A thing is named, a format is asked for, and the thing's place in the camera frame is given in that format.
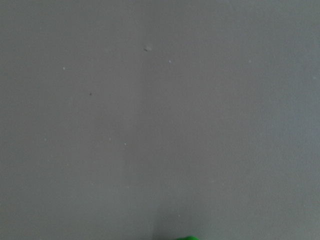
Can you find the green lime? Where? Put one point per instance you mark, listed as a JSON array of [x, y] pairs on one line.
[[189, 237]]

